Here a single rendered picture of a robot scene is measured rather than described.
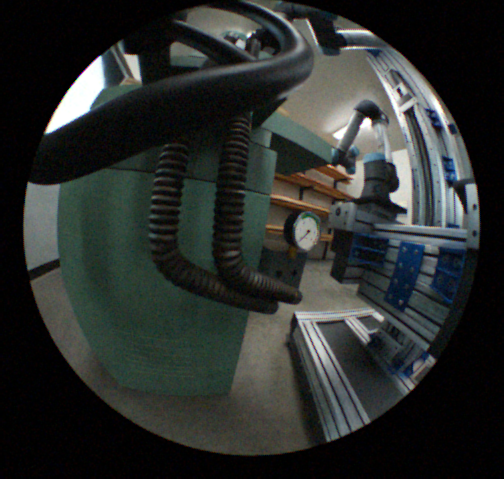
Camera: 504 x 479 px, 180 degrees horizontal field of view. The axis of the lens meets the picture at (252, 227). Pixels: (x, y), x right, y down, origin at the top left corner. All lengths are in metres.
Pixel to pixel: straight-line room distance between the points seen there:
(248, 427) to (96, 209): 0.73
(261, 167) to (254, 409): 0.77
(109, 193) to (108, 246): 0.09
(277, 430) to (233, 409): 0.18
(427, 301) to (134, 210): 0.60
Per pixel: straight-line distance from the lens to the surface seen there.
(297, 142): 0.34
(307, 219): 0.23
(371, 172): 0.67
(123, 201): 0.26
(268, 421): 0.70
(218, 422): 0.67
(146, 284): 0.27
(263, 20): 0.23
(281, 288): 0.17
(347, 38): 0.62
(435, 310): 0.44
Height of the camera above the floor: 0.66
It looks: 3 degrees down
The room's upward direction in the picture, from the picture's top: 10 degrees clockwise
